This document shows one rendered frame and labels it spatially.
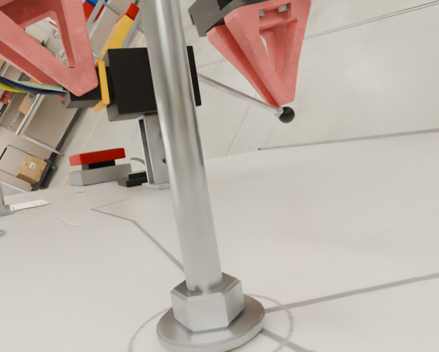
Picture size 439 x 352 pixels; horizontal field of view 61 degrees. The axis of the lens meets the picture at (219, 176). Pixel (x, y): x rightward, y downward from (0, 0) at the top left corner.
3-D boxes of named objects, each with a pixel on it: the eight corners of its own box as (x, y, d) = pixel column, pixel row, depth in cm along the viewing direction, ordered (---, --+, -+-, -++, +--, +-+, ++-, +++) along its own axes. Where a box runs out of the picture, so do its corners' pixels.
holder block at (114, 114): (202, 105, 25) (192, 45, 25) (118, 114, 23) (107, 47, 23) (182, 113, 29) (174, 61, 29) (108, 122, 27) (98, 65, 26)
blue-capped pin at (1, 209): (15, 214, 23) (-15, 71, 22) (-13, 218, 22) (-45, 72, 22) (17, 211, 24) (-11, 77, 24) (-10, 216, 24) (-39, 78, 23)
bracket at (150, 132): (193, 183, 25) (181, 107, 24) (158, 190, 24) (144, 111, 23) (172, 181, 29) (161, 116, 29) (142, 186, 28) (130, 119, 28)
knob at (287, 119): (299, 122, 30) (298, 105, 30) (284, 122, 30) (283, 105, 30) (288, 124, 32) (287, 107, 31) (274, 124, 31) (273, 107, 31)
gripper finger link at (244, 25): (267, 112, 27) (227, -24, 25) (223, 122, 33) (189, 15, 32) (337, 86, 29) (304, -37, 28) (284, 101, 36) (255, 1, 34)
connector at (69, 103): (146, 98, 24) (142, 66, 24) (66, 100, 22) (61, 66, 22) (133, 105, 27) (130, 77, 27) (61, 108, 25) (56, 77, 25)
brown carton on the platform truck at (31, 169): (41, 167, 740) (23, 158, 723) (48, 162, 697) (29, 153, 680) (32, 185, 726) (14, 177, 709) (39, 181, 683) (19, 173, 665)
